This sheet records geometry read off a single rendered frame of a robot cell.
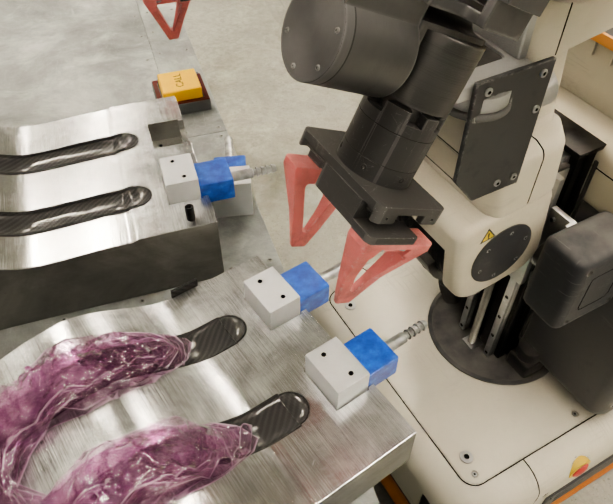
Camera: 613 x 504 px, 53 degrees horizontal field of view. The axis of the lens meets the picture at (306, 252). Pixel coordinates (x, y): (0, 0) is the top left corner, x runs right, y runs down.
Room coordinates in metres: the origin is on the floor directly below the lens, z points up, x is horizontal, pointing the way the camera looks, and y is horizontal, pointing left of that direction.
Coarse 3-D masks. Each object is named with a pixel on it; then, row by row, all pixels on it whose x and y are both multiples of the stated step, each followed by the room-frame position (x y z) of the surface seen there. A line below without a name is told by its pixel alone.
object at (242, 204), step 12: (228, 144) 0.70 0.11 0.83; (228, 156) 0.66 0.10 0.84; (240, 156) 0.66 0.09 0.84; (240, 168) 0.62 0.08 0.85; (240, 180) 0.60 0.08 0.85; (240, 192) 0.59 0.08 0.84; (216, 204) 0.59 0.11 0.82; (228, 204) 0.59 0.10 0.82; (240, 204) 0.59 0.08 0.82; (252, 204) 0.59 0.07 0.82; (216, 216) 0.59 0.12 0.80; (228, 216) 0.59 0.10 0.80
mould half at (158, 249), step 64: (0, 128) 0.66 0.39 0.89; (64, 128) 0.66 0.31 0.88; (128, 128) 0.66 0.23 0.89; (0, 192) 0.53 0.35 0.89; (64, 192) 0.54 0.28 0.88; (0, 256) 0.43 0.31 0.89; (64, 256) 0.44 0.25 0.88; (128, 256) 0.45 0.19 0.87; (192, 256) 0.48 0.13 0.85; (0, 320) 0.41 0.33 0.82
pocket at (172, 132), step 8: (176, 120) 0.68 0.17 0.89; (152, 128) 0.67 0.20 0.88; (160, 128) 0.67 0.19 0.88; (168, 128) 0.67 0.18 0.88; (176, 128) 0.68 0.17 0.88; (184, 128) 0.68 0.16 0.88; (152, 136) 0.67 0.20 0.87; (160, 136) 0.67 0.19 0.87; (168, 136) 0.67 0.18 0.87; (176, 136) 0.68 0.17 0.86; (184, 136) 0.66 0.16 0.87; (160, 144) 0.66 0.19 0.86; (168, 144) 0.66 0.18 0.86
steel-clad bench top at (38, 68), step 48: (0, 0) 1.22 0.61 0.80; (48, 0) 1.22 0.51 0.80; (96, 0) 1.22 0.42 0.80; (0, 48) 1.02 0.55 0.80; (48, 48) 1.02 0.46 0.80; (96, 48) 1.02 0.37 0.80; (144, 48) 1.02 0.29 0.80; (192, 48) 1.02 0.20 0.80; (0, 96) 0.87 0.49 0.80; (48, 96) 0.87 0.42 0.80; (96, 96) 0.87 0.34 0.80; (144, 96) 0.87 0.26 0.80; (192, 144) 0.74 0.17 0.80; (240, 240) 0.55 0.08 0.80; (0, 336) 0.40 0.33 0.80
